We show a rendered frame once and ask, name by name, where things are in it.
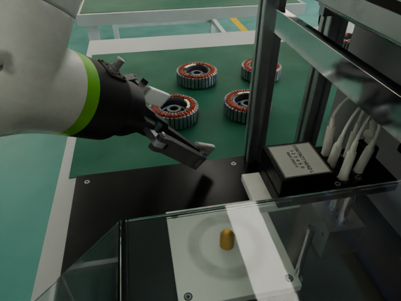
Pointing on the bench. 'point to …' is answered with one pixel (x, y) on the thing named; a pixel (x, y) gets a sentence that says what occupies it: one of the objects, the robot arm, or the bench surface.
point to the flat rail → (342, 70)
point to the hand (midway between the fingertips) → (183, 124)
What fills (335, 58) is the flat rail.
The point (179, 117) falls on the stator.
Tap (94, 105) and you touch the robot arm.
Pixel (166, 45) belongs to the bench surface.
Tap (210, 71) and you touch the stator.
